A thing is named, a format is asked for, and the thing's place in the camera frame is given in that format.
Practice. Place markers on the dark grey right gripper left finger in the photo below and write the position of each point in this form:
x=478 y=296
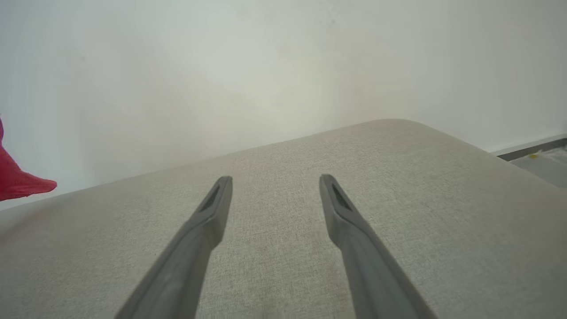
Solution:
x=186 y=266

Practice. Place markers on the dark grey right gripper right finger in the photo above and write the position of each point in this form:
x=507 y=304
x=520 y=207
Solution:
x=376 y=274

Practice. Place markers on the red basketball jersey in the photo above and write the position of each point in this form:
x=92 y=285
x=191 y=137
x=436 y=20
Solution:
x=15 y=181

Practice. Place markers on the dark skirting strip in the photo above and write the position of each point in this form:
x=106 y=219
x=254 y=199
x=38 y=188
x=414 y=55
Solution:
x=531 y=148

